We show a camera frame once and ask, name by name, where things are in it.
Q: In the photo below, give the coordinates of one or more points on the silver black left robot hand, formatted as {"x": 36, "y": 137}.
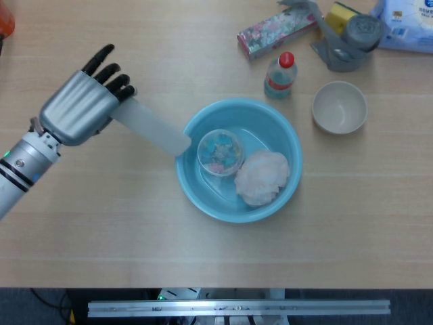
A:
{"x": 78, "y": 105}

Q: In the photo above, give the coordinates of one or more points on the long white cutlery case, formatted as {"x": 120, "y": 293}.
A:
{"x": 152, "y": 128}

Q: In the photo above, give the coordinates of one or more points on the clear tub of colourful clips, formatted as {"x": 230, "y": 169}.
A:
{"x": 220, "y": 152}

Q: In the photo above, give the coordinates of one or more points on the light blue plastic basin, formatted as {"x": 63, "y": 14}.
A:
{"x": 264, "y": 118}

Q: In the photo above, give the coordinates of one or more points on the orange plastic bucket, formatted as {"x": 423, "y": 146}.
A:
{"x": 5, "y": 20}

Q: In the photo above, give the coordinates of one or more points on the clear bottle with red cap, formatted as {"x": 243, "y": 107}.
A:
{"x": 280, "y": 81}

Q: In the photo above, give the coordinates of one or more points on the floral patterned long box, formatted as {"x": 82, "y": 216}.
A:
{"x": 270, "y": 34}

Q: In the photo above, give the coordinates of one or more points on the beige round bowl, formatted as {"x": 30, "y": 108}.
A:
{"x": 338, "y": 108}

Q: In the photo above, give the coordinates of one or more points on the yellow scouring sponge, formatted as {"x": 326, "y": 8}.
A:
{"x": 335, "y": 17}

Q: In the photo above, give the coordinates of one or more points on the blue white tissue pack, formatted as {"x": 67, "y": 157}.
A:
{"x": 412, "y": 30}

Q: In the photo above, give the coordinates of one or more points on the aluminium profile rail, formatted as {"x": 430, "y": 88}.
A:
{"x": 236, "y": 308}

